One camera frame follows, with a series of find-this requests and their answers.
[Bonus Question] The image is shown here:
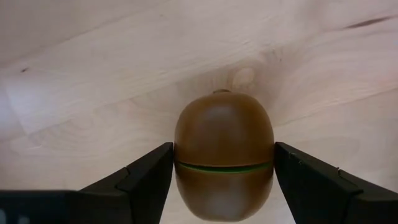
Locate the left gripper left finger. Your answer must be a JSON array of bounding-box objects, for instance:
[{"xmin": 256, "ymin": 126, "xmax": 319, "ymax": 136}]
[{"xmin": 79, "ymin": 142, "xmax": 174, "ymax": 224}]

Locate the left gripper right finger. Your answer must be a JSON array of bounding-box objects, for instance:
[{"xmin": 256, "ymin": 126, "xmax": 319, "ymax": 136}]
[{"xmin": 274, "ymin": 142, "xmax": 363, "ymax": 224}]

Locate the brown toy kiwi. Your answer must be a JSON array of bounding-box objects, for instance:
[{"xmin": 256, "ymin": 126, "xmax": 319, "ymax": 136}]
[{"xmin": 174, "ymin": 89, "xmax": 275, "ymax": 222}]

